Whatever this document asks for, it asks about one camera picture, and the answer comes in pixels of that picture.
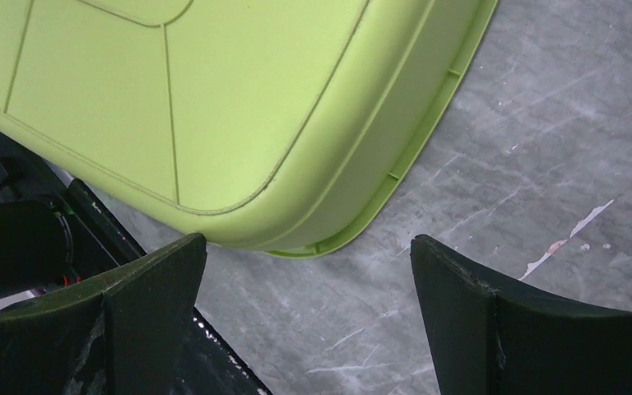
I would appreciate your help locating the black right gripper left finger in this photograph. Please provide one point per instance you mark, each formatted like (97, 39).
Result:
(120, 332)

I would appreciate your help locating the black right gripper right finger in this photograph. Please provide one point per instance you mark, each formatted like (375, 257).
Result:
(490, 333)

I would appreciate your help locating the green plastic tray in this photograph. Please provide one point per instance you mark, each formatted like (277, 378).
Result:
(274, 126)

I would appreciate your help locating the black base bar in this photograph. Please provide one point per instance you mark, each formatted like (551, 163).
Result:
(207, 364)

